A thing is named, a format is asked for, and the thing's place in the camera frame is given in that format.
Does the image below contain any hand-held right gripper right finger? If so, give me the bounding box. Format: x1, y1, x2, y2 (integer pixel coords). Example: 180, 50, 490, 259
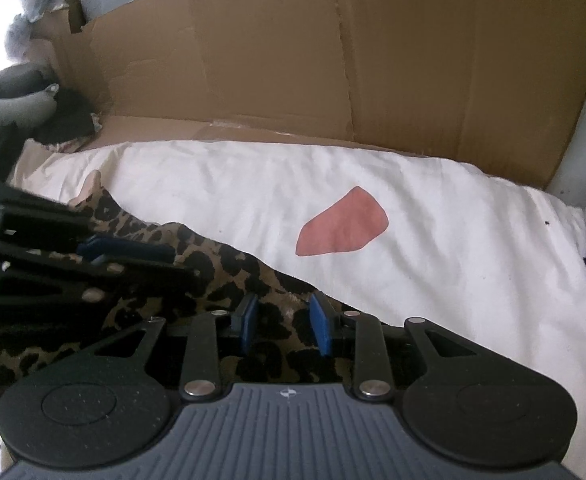
308, 290, 519, 402

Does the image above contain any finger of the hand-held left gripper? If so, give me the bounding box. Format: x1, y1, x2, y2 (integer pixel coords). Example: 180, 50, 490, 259
0, 176, 175, 265
0, 240, 202, 312

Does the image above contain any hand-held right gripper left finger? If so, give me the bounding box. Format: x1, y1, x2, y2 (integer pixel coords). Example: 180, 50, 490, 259
68, 294, 260, 402

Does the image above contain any leopard print skirt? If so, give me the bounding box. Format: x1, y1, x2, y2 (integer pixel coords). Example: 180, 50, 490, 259
0, 187, 391, 403

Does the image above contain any cream printed bedsheet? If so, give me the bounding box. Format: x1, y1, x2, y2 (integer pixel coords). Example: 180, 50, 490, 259
0, 137, 586, 480

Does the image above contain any black cloth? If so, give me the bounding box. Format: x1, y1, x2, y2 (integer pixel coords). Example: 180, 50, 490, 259
33, 87, 100, 147

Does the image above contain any grey neck pillow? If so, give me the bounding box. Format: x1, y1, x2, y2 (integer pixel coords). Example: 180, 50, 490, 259
0, 66, 60, 138

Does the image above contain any brown folded cardboard sheet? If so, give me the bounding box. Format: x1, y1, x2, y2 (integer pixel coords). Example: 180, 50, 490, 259
48, 0, 586, 192

